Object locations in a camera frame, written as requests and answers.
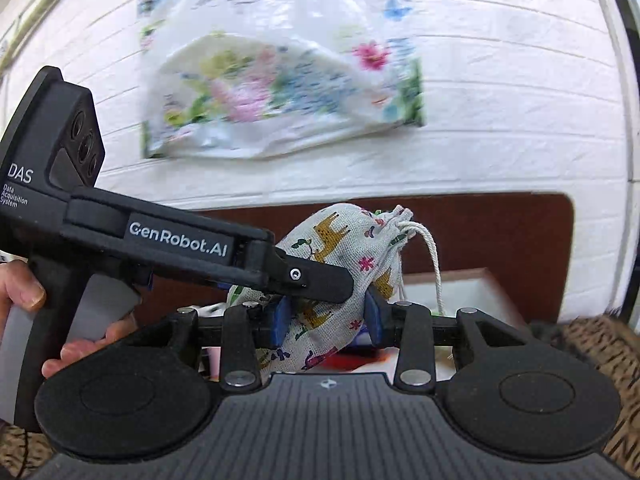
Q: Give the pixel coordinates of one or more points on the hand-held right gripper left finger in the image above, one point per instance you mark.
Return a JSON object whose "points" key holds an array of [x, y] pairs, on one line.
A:
{"points": [[277, 325]]}

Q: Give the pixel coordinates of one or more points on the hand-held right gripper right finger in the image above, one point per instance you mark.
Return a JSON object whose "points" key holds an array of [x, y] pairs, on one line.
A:
{"points": [[374, 317]]}

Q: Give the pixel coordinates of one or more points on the person's left hand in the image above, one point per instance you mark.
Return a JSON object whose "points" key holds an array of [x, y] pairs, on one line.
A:
{"points": [[20, 285]]}

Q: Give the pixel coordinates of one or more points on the brown letter-print blanket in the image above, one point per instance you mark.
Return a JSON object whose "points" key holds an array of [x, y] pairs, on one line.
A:
{"points": [[600, 350]]}

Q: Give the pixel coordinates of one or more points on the brown wooden headboard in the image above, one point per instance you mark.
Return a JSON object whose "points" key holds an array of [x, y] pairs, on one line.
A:
{"points": [[500, 235]]}

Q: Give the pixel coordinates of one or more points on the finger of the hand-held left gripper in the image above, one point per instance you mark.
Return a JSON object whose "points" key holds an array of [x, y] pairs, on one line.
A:
{"points": [[320, 280]]}

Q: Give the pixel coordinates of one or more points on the pink-rimmed cardboard box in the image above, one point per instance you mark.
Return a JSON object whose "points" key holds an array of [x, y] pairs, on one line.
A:
{"points": [[475, 295]]}

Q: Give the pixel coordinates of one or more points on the floral plastic bag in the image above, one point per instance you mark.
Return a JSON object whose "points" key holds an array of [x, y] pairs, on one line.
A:
{"points": [[280, 75]]}

